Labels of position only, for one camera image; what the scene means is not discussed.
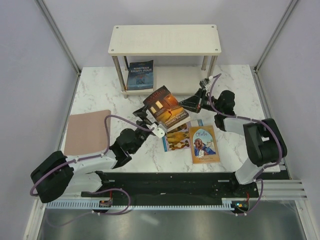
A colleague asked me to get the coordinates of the red cream cover book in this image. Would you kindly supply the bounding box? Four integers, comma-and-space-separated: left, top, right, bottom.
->
143, 85, 191, 132

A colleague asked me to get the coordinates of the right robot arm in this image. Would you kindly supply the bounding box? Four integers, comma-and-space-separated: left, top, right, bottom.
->
179, 88, 288, 197

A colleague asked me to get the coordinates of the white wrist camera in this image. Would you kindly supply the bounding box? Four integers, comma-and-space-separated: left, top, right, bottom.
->
199, 76, 213, 89
150, 123, 167, 139

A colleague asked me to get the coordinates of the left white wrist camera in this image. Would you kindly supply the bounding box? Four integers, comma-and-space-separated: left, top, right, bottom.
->
150, 123, 167, 139

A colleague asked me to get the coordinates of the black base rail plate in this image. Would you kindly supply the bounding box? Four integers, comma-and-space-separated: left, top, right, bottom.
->
81, 172, 259, 206

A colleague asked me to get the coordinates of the dog picture book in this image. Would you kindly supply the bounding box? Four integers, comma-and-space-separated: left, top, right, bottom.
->
162, 119, 203, 152

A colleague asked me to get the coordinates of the pink file folder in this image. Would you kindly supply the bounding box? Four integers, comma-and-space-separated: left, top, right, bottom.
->
63, 110, 111, 156

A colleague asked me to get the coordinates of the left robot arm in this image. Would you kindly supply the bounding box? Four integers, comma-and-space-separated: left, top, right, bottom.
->
29, 106, 167, 203

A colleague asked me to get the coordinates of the Othello book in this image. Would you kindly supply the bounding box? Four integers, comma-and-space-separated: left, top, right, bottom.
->
189, 125, 220, 164

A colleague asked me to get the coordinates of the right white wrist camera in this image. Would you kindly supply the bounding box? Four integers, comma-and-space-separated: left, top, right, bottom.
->
199, 76, 213, 89

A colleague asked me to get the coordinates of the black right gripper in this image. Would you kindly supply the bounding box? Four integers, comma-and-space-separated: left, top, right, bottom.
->
177, 88, 222, 114

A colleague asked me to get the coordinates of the white two-tier wooden shelf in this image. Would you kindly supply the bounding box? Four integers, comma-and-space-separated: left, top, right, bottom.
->
108, 24, 222, 97

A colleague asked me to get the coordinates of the Nineteen Eighty-Four book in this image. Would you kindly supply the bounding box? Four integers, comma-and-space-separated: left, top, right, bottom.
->
126, 60, 154, 91

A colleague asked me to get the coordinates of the white slotted cable duct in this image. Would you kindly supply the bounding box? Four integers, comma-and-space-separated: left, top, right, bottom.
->
46, 198, 248, 211

